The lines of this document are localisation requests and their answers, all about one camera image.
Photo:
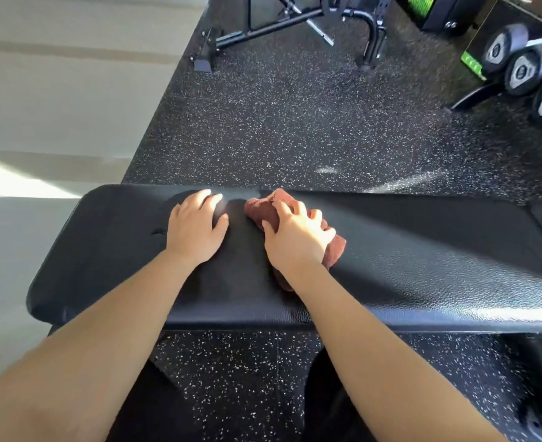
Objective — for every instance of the person's right forearm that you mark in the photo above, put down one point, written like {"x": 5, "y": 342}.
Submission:
{"x": 381, "y": 363}

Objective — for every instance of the person's left hand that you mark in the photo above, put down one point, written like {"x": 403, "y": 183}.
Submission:
{"x": 190, "y": 234}

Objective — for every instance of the brown cleaning cloth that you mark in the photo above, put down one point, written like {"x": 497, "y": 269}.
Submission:
{"x": 264, "y": 209}

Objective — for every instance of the silver metal bar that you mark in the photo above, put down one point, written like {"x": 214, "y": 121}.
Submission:
{"x": 320, "y": 32}

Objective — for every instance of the person's right leg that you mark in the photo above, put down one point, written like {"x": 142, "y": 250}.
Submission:
{"x": 330, "y": 405}

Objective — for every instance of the person's left thumb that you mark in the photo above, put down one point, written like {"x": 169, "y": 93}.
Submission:
{"x": 221, "y": 224}

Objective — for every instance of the person's right thumb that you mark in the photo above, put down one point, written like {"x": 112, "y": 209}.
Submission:
{"x": 269, "y": 229}

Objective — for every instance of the person's left leg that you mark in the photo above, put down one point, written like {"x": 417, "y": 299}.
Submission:
{"x": 156, "y": 409}

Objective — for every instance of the person's right hand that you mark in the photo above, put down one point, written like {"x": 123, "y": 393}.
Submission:
{"x": 298, "y": 243}

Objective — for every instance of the black padded bench backrest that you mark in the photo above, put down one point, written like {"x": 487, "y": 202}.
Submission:
{"x": 413, "y": 262}

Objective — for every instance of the person's left little finger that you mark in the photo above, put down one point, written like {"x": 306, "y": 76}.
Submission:
{"x": 174, "y": 213}

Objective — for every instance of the person's right little finger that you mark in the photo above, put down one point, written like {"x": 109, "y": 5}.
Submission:
{"x": 329, "y": 233}

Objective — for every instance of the black dumbbell rack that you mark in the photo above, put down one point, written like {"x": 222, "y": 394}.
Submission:
{"x": 482, "y": 94}

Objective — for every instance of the black box with green stripes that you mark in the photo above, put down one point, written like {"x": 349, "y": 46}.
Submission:
{"x": 436, "y": 11}

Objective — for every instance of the black metal exercise machine frame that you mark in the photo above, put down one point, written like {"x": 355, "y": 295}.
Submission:
{"x": 271, "y": 23}

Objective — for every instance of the person's left middle finger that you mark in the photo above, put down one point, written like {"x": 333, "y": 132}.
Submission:
{"x": 200, "y": 196}

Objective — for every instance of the person's leg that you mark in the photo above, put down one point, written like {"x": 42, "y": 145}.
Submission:
{"x": 330, "y": 405}
{"x": 156, "y": 409}

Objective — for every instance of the person's left forearm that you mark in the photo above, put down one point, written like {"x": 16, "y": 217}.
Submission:
{"x": 96, "y": 345}

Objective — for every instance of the person's right middle finger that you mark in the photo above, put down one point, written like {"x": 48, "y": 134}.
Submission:
{"x": 300, "y": 208}

